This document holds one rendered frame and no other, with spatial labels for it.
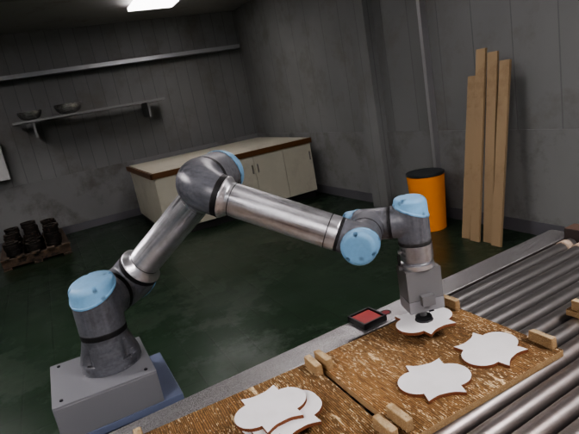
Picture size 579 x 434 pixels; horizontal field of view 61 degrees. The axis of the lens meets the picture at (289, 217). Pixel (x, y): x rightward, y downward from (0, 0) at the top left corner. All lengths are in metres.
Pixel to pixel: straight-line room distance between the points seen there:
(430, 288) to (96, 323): 0.80
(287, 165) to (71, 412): 5.88
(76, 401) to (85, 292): 0.25
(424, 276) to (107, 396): 0.79
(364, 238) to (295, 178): 6.02
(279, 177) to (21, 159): 3.90
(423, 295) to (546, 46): 3.37
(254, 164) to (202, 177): 5.64
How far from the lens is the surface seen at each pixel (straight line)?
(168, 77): 8.70
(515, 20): 4.52
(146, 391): 1.32
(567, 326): 1.33
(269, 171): 6.80
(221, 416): 1.10
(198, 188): 1.07
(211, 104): 8.86
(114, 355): 1.34
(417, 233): 1.13
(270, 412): 1.01
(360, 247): 0.99
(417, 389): 1.06
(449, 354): 1.18
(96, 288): 1.30
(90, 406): 1.31
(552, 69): 4.34
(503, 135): 4.35
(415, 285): 1.17
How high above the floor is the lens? 1.55
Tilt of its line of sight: 14 degrees down
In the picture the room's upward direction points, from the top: 10 degrees counter-clockwise
